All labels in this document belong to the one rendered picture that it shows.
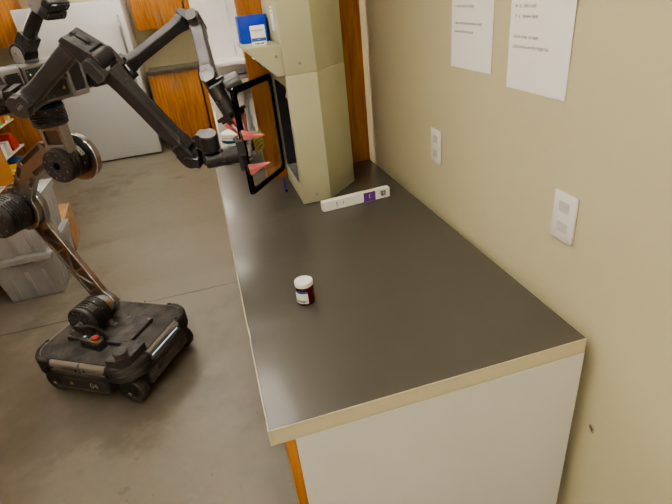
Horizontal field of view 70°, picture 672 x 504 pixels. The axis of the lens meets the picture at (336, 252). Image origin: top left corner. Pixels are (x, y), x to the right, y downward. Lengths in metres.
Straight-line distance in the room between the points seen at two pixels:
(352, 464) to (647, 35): 0.95
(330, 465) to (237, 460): 1.14
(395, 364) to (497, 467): 0.40
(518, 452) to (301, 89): 1.28
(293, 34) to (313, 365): 1.10
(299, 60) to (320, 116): 0.20
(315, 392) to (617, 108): 0.78
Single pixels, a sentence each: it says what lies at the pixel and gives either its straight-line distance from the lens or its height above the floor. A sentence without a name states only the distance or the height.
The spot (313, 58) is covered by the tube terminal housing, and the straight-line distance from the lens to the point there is 1.75.
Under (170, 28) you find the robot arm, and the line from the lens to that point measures 2.31.
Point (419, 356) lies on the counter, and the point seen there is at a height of 0.94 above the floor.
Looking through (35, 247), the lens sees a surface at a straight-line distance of 3.72.
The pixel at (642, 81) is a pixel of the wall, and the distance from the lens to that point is 1.00.
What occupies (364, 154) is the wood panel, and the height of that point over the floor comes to 0.97.
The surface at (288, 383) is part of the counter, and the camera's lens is 1.05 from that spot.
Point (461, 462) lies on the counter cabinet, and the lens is 1.24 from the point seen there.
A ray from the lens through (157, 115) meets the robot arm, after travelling 1.66.
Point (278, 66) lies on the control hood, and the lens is 1.73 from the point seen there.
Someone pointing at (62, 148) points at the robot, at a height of 1.20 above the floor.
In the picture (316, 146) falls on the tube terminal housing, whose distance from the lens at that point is 1.81.
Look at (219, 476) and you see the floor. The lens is 2.17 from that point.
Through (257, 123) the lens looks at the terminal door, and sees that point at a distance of 1.92.
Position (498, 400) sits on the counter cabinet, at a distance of 1.15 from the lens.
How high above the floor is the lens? 1.65
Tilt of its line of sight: 29 degrees down
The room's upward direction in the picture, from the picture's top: 7 degrees counter-clockwise
